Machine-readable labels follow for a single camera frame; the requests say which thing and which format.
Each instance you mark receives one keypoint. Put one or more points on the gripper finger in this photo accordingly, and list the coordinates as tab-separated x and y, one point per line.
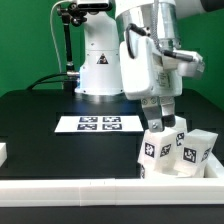
152	112
168	111

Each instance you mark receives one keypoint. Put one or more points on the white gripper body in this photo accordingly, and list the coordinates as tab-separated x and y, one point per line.
144	76

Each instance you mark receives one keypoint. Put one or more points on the white round stool seat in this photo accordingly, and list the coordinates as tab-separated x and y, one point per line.
170	172

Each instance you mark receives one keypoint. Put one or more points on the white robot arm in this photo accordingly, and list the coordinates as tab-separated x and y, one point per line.
133	47

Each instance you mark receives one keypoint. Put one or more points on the white sheet with markers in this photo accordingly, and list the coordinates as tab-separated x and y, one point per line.
75	124

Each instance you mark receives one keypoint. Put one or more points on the white block at left edge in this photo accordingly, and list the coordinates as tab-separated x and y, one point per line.
3	153

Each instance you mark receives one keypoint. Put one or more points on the white obstacle wall frame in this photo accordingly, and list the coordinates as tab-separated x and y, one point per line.
92	192

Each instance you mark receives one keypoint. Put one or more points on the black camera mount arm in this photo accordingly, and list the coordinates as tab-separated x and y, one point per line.
70	15

